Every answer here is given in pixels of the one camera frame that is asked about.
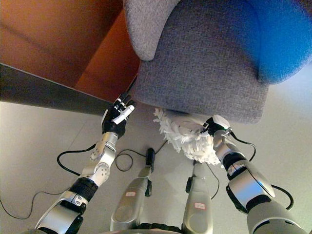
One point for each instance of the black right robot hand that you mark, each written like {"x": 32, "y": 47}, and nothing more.
{"x": 218, "y": 124}

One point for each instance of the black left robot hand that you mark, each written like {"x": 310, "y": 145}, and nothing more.
{"x": 115, "y": 123}

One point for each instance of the white feathery pillow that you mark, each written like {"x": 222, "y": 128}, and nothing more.
{"x": 192, "y": 143}

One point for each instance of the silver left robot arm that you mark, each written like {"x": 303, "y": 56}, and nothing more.
{"x": 97, "y": 168}

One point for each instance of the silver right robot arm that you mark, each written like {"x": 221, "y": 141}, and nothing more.
{"x": 246, "y": 185}

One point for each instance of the grey fabric tub armchair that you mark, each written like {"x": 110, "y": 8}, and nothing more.
{"x": 202, "y": 73}

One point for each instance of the dark rounded booth partition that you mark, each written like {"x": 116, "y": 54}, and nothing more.
{"x": 48, "y": 92}

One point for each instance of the silver left robot leg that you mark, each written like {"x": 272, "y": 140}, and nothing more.
{"x": 131, "y": 197}

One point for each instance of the silver robot leg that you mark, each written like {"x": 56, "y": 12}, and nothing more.
{"x": 131, "y": 197}
{"x": 198, "y": 200}

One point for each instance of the silver right robot leg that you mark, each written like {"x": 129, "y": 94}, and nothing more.
{"x": 198, "y": 200}

